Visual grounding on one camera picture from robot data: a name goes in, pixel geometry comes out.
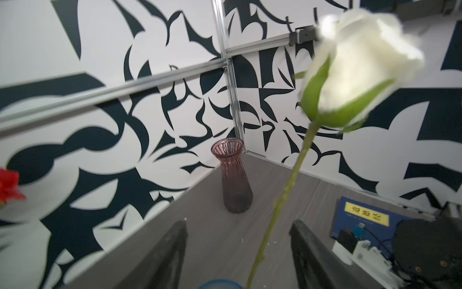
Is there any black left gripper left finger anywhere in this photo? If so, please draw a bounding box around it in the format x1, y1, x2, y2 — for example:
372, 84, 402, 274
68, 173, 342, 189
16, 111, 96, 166
116, 220, 188, 289

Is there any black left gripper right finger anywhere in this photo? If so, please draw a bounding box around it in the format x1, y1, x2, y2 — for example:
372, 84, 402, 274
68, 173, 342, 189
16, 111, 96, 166
289, 220, 364, 289

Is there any large red artificial rose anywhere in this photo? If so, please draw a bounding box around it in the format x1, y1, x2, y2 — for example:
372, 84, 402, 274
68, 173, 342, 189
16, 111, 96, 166
1, 168, 26, 208

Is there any white artificial rose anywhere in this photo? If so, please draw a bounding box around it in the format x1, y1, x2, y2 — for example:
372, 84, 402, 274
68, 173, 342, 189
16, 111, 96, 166
246, 29, 425, 288

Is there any purple blue glass vase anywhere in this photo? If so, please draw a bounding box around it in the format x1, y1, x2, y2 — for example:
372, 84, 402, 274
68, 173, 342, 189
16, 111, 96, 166
198, 279, 244, 289

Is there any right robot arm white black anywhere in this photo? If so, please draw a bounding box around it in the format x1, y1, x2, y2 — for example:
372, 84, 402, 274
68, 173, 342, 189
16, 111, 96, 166
392, 217, 462, 289

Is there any dark maroon glass vase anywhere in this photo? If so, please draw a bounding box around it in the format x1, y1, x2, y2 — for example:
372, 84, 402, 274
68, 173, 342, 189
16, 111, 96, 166
211, 137, 253, 214

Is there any blue book yellow label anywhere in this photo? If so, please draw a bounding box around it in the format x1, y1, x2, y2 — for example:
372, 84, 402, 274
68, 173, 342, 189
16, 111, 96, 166
330, 196, 434, 255

